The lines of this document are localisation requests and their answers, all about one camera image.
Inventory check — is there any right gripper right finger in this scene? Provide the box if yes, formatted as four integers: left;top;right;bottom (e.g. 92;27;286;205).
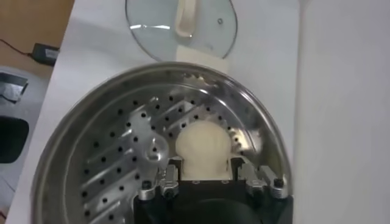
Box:
230;155;289;200

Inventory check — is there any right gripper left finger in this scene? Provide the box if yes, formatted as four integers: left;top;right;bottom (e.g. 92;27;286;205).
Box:
136;156;185;201

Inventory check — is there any white steamed baozi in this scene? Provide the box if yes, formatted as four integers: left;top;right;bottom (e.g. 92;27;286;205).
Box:
175;120;232;180

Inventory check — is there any glass lid with cream handle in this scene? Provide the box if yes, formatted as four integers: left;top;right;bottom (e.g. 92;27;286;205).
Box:
124;0;238;63

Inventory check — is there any stainless steel steamer basket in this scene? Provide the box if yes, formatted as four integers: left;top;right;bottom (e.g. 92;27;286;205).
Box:
30;61;293;224

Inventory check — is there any grey robot body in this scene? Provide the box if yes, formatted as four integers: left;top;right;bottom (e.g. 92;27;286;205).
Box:
0;65;54;224

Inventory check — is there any black power adapter brick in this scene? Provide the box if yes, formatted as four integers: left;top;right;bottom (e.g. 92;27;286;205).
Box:
32;42;60;66

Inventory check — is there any thin dark adapter cable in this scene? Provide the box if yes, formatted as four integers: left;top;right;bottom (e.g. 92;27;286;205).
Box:
0;38;34;57

